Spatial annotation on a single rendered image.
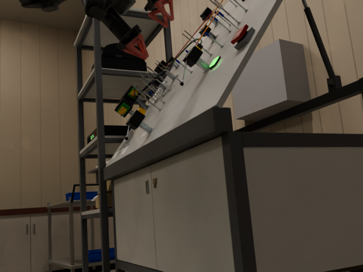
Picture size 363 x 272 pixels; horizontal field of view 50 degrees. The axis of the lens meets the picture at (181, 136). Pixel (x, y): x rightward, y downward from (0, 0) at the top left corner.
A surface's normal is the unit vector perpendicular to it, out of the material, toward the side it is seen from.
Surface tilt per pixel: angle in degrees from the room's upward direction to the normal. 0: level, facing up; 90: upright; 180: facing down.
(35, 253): 90
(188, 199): 90
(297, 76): 90
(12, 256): 90
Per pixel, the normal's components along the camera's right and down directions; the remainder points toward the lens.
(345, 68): -0.85, -0.04
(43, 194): 0.52, -0.21
